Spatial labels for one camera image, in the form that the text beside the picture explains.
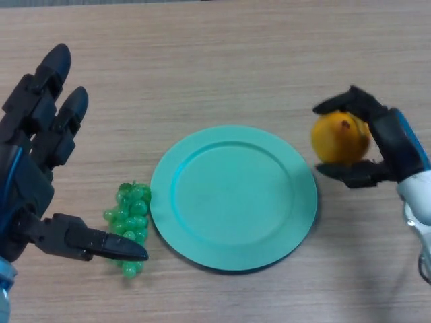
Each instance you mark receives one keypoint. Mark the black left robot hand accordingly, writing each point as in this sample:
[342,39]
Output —
[27,175]

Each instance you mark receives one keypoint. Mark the green round plate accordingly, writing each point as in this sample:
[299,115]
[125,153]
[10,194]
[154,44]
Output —
[234,198]

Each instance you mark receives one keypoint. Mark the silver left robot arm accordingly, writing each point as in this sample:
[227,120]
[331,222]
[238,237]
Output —
[5,289]

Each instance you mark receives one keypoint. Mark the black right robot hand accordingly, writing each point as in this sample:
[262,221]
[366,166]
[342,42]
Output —
[394,144]

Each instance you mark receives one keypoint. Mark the green grape bunch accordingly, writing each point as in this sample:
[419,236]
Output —
[133,215]

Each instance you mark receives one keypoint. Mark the yellow pear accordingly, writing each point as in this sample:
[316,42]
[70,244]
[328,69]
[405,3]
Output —
[336,141]

